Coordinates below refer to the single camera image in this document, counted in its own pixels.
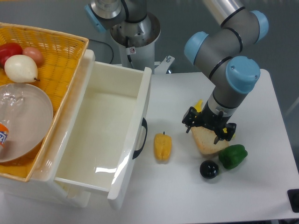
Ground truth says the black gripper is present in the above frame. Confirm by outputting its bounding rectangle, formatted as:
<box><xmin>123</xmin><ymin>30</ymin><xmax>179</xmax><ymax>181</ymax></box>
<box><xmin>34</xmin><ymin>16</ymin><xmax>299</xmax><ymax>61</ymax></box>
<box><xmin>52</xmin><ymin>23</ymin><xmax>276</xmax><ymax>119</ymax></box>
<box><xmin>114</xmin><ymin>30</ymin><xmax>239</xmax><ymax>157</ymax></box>
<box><xmin>182</xmin><ymin>106</ymin><xmax>236</xmax><ymax>144</ymax></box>

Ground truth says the yellow pepper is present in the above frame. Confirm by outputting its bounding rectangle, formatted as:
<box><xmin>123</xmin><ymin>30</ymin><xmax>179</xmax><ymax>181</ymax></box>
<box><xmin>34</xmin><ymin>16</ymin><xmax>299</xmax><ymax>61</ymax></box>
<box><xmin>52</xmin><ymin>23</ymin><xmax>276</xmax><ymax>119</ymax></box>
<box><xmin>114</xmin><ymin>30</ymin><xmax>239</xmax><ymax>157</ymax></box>
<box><xmin>154</xmin><ymin>132</ymin><xmax>172</xmax><ymax>162</ymax></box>

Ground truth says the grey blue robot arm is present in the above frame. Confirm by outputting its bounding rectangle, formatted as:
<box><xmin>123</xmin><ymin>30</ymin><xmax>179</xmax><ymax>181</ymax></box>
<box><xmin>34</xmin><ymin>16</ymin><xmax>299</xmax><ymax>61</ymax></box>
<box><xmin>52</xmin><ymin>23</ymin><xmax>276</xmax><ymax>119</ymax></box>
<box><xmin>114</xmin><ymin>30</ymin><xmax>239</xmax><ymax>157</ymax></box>
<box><xmin>85</xmin><ymin>0</ymin><xmax>269</xmax><ymax>143</ymax></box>

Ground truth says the green pepper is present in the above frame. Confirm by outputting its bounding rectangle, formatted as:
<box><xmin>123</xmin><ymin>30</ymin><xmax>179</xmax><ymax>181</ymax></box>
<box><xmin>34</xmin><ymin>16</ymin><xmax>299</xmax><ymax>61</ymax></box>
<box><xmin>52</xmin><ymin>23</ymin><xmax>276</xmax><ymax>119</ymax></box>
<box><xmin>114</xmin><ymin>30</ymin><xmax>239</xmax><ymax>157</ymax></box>
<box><xmin>218</xmin><ymin>144</ymin><xmax>248</xmax><ymax>170</ymax></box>

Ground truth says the bread slice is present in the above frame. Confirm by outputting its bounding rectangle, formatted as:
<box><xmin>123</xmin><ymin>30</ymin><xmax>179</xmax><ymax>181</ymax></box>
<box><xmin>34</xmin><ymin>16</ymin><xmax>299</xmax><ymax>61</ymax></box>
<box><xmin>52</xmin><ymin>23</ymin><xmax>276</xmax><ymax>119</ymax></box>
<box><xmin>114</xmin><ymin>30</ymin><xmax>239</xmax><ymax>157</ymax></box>
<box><xmin>191</xmin><ymin>127</ymin><xmax>229</xmax><ymax>155</ymax></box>

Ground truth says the yellow banana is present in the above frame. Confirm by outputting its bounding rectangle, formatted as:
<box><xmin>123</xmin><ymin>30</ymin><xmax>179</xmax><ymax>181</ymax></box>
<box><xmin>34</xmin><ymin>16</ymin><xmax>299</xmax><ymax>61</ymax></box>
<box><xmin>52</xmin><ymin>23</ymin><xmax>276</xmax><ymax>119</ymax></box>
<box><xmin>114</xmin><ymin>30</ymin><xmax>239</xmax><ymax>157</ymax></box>
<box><xmin>194</xmin><ymin>99</ymin><xmax>203</xmax><ymax>113</ymax></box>

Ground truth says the black round eggplant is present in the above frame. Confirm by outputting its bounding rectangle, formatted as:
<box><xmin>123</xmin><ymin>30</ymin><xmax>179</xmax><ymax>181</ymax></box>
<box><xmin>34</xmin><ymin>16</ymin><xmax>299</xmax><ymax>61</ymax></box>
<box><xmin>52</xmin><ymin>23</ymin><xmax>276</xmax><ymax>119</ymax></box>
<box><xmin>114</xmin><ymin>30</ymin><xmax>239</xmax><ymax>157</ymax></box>
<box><xmin>199</xmin><ymin>160</ymin><xmax>219</xmax><ymax>179</ymax></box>

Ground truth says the black object at table edge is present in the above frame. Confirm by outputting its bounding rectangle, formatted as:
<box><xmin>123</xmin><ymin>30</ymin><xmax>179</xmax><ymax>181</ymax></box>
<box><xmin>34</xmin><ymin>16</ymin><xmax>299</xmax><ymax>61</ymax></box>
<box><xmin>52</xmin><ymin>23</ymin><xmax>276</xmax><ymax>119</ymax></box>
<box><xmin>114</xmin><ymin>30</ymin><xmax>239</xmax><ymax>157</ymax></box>
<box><xmin>287</xmin><ymin>189</ymin><xmax>299</xmax><ymax>213</ymax></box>

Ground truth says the white open drawer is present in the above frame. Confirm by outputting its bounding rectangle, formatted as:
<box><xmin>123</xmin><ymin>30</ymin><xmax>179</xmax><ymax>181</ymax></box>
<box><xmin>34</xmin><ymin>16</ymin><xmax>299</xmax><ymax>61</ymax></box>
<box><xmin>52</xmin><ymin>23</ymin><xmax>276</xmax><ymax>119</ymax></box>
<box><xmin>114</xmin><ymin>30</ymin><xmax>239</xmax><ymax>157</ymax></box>
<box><xmin>54</xmin><ymin>61</ymin><xmax>153</xmax><ymax>200</ymax></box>

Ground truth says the yellow wicker basket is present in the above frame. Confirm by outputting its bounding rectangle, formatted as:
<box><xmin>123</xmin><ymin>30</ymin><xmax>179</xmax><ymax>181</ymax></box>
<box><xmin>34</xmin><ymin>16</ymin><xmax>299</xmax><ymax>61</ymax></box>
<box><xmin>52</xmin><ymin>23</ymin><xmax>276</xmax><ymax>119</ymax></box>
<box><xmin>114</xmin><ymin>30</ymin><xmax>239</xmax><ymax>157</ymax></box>
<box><xmin>0</xmin><ymin>22</ymin><xmax>89</xmax><ymax>182</ymax></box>

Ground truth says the white drawer cabinet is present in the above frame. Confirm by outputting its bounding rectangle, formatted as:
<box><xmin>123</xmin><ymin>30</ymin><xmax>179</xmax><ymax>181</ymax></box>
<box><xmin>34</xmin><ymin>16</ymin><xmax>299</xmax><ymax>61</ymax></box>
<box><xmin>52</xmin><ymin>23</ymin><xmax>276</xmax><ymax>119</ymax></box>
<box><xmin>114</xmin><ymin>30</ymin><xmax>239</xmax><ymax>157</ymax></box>
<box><xmin>0</xmin><ymin>49</ymin><xmax>124</xmax><ymax>210</ymax></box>

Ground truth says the beige plate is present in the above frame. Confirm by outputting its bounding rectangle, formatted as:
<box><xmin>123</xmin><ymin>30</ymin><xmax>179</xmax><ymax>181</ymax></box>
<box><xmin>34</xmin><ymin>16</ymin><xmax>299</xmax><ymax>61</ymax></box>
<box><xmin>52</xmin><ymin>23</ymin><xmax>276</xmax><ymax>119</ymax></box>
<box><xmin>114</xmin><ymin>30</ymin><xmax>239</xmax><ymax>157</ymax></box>
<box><xmin>0</xmin><ymin>84</ymin><xmax>53</xmax><ymax>162</ymax></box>

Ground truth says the pink peach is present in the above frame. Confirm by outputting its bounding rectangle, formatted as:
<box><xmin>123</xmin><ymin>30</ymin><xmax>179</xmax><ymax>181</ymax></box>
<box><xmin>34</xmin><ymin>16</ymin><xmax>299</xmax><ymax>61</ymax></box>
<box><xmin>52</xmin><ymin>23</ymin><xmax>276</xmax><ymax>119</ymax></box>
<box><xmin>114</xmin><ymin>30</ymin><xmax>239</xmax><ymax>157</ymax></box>
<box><xmin>22</xmin><ymin>47</ymin><xmax>44</xmax><ymax>67</ymax></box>

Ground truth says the white pear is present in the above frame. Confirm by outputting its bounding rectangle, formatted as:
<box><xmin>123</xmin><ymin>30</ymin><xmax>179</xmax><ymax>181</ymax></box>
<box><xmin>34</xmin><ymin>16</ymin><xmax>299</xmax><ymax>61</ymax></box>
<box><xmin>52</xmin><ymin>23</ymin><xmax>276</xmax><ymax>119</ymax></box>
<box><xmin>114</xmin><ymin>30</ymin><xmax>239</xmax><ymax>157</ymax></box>
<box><xmin>4</xmin><ymin>55</ymin><xmax>40</xmax><ymax>83</ymax></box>

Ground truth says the clear plastic bottle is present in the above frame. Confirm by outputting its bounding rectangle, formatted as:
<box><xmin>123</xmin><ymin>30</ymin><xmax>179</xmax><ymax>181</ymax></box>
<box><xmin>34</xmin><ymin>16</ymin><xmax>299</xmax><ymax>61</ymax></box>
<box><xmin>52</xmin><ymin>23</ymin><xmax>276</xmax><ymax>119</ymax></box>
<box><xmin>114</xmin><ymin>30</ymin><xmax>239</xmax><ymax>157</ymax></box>
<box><xmin>0</xmin><ymin>84</ymin><xmax>24</xmax><ymax>149</ymax></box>

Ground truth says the red tomato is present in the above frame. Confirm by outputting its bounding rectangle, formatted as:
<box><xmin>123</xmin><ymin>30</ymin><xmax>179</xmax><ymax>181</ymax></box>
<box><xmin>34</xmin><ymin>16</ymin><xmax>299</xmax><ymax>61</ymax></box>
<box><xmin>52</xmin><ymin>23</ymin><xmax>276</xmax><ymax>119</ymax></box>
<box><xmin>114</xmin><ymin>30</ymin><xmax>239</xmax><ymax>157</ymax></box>
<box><xmin>0</xmin><ymin>42</ymin><xmax>23</xmax><ymax>68</ymax></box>

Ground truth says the black drawer handle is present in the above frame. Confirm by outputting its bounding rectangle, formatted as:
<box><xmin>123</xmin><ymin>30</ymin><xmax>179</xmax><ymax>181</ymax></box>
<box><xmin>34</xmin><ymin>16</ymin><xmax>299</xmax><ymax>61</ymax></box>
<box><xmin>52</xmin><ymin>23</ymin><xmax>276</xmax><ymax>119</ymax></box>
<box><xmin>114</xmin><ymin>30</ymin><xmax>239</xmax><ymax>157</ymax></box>
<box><xmin>132</xmin><ymin>118</ymin><xmax>148</xmax><ymax>160</ymax></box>

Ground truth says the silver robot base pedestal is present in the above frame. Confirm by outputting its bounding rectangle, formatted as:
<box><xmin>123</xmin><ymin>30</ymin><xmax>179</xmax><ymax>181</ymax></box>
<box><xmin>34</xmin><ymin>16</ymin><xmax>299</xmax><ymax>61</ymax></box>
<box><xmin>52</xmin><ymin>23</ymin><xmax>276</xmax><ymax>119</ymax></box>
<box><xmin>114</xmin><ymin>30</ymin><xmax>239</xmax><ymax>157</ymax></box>
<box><xmin>110</xmin><ymin>13</ymin><xmax>175</xmax><ymax>74</ymax></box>

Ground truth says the black cable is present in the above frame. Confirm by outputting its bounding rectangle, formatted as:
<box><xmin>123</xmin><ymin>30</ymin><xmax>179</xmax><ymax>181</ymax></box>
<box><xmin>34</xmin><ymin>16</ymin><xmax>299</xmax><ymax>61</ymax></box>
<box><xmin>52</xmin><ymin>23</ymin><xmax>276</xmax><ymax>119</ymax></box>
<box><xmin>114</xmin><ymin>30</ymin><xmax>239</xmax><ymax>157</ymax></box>
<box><xmin>88</xmin><ymin>38</ymin><xmax>114</xmax><ymax>63</ymax></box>

